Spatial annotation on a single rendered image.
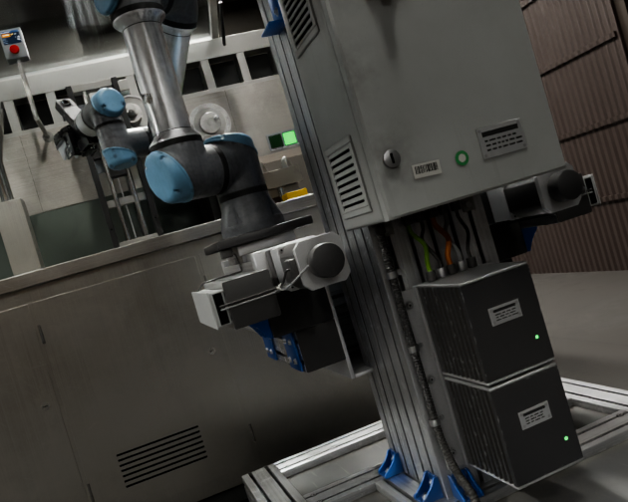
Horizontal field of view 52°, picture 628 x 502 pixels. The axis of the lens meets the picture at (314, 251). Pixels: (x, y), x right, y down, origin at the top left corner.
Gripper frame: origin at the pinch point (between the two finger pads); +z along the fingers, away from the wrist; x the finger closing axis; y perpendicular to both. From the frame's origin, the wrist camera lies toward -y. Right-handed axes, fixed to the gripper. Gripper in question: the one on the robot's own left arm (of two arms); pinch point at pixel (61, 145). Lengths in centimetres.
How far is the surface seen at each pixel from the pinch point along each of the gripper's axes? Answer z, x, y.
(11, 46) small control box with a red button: 26, 8, -45
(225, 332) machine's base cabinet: -4, 28, 67
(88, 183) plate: 55, 31, -3
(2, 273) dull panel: 75, -3, 19
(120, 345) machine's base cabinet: 10, 0, 59
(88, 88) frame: 8.6, 19.5, -20.6
